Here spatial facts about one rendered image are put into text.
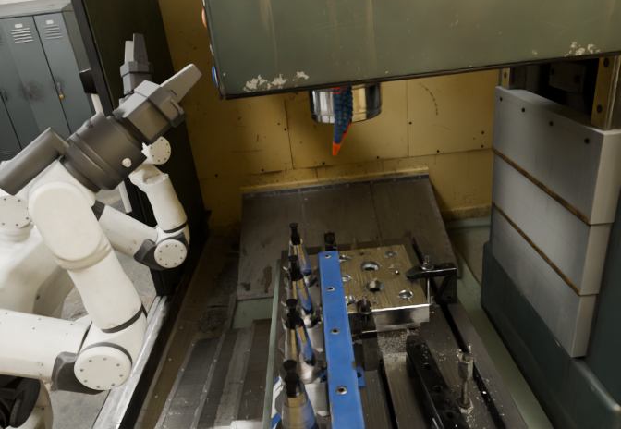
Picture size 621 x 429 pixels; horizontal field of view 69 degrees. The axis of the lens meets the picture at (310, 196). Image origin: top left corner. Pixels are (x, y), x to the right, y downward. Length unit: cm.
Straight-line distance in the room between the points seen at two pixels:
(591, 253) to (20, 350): 100
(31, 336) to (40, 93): 511
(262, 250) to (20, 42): 433
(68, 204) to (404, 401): 75
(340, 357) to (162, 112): 41
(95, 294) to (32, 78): 517
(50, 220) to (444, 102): 177
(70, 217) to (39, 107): 523
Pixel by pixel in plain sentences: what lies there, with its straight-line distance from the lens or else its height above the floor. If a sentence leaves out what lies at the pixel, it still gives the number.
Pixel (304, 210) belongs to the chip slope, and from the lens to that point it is 207.
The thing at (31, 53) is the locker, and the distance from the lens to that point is 578.
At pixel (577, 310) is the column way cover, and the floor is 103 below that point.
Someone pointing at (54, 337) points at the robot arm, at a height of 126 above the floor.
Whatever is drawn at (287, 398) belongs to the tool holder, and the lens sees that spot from 54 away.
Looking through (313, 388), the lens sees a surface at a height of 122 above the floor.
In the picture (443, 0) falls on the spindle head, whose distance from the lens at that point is 69.
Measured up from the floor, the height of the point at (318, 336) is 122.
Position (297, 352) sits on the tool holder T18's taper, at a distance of 63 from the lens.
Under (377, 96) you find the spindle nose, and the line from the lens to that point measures 97.
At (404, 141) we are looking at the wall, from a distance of 213.
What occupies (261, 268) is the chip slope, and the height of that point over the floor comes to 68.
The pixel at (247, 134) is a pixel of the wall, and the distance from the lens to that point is 208.
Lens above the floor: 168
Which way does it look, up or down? 23 degrees down
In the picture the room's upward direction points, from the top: 7 degrees counter-clockwise
